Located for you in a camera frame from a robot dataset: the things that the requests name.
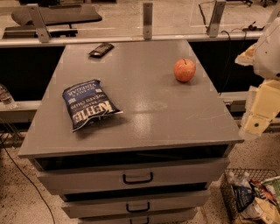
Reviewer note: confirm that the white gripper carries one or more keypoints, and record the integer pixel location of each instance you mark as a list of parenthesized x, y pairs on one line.
[(269, 57)]

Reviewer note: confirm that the blue kettle chip bag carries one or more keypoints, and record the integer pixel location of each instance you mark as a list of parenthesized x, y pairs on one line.
[(87, 102)]

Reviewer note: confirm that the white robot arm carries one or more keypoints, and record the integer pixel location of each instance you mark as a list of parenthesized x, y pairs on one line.
[(267, 61)]

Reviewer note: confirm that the red apple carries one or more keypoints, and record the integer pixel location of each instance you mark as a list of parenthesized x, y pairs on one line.
[(184, 70)]

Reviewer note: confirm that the green snack bag in basket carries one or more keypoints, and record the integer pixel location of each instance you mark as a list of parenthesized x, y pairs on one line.
[(273, 186)]

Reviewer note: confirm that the blue snack bag in basket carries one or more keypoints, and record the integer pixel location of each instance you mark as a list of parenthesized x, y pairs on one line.
[(243, 197)]

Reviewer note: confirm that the red snack bag in basket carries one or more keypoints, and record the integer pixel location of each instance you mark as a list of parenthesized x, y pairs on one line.
[(261, 192)]

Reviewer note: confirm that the tan snack bag in basket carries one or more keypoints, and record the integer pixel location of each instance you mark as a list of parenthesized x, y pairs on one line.
[(262, 210)]

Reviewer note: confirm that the plastic bottle in basket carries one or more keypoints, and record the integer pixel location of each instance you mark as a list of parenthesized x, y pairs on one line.
[(241, 180)]

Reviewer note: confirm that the grey drawer cabinet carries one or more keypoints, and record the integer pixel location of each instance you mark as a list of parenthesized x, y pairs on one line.
[(162, 119)]

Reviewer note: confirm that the dark snack bar wrapper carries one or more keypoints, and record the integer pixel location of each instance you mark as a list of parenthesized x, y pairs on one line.
[(101, 50)]

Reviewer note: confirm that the bottom grey drawer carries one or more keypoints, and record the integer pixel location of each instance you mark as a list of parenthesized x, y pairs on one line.
[(153, 218)]

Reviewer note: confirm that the grey drawer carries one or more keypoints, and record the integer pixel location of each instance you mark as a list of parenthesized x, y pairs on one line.
[(117, 207), (133, 176), (153, 218)]

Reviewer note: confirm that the middle grey drawer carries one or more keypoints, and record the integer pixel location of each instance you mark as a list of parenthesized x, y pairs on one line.
[(117, 207)]

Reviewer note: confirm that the top grey drawer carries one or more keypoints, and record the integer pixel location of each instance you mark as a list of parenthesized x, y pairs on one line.
[(133, 176)]

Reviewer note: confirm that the clear water bottle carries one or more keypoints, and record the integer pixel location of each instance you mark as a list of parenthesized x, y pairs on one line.
[(6, 98)]

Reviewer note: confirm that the right metal bracket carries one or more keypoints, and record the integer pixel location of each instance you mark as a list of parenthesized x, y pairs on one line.
[(214, 24)]

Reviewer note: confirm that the metal bracket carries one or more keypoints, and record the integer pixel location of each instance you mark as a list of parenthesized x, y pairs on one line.
[(38, 22), (147, 20), (214, 24)]

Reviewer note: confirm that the wire basket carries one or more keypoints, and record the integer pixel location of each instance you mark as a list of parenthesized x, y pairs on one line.
[(228, 194)]

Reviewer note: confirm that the middle metal bracket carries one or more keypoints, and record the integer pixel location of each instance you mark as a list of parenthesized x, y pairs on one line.
[(147, 20)]

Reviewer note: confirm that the left metal bracket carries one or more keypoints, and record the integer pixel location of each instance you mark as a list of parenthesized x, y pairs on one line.
[(38, 22)]

